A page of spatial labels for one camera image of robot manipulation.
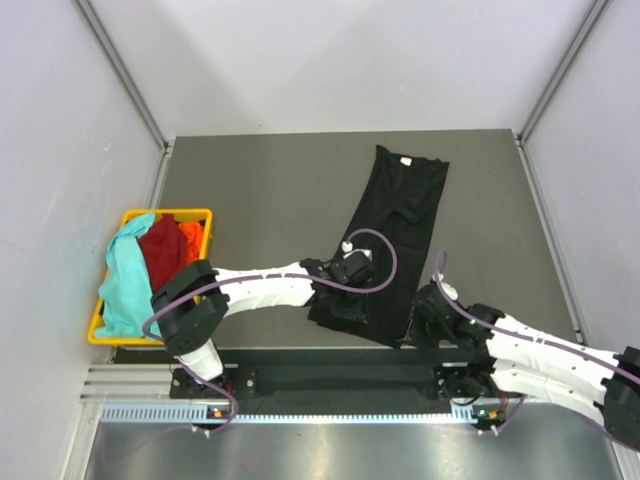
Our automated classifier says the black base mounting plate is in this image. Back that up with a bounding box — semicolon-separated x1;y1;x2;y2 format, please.
169;347;506;416

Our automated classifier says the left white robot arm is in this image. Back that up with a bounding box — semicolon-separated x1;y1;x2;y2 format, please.
151;249;375;397

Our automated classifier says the slotted grey cable duct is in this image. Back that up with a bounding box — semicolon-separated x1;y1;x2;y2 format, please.
100;403;502;426

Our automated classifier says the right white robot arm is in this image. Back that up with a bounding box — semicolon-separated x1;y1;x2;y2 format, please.
410;280;639;450

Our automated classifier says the dark red t-shirt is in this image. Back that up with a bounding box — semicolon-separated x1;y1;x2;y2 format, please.
138;214;187;293

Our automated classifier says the right aluminium frame post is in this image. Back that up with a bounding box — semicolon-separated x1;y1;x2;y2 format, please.
517;0;614;144

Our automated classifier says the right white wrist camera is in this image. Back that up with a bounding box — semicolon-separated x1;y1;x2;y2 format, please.
440;281;459;301

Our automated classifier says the left aluminium frame post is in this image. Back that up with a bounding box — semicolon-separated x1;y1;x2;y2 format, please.
72;0;174;151

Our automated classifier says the aluminium frame post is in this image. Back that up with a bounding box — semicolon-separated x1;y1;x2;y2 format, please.
72;0;174;151
517;0;614;144

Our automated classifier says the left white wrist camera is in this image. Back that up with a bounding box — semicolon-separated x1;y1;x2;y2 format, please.
341;241;373;261

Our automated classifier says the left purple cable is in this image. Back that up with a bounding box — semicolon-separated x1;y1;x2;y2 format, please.
142;228;399;434

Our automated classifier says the purple cable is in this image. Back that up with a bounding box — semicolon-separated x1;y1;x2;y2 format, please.
432;249;640;451
142;228;399;434

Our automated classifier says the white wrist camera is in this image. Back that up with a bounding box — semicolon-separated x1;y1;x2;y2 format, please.
440;281;459;301
341;241;373;261

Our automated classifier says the black t-shirt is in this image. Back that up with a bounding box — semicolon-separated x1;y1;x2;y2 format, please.
307;144;450;350

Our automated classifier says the orange t-shirt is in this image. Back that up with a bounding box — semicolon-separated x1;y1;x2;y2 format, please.
178;222;204;265

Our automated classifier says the teal t-shirt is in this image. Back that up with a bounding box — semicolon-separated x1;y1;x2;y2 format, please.
94;213;155;340

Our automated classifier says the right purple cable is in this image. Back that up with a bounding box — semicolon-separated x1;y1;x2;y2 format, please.
432;249;640;451

